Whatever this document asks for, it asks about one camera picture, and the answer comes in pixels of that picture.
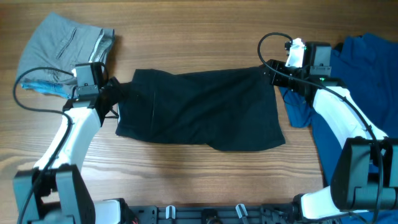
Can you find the folded grey shorts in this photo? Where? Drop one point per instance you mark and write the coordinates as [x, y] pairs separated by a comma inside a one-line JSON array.
[[62, 43]]

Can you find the black shorts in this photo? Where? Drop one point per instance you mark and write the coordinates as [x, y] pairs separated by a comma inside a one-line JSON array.
[[228, 110]]

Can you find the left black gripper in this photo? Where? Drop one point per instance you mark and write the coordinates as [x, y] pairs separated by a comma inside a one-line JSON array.
[[118, 91]]

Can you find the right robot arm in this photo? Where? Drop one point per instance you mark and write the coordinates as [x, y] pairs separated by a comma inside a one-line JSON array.
[[365, 177]]

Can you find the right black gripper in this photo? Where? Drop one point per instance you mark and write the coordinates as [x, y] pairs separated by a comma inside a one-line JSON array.
[[275, 78]]

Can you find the folded light blue garment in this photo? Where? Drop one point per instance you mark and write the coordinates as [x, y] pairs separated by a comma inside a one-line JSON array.
[[63, 89]]

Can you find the blue t-shirt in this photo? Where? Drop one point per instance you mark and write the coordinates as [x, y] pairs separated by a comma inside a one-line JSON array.
[[367, 64]]

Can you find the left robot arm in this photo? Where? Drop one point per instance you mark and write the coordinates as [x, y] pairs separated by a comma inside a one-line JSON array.
[[54, 191]]

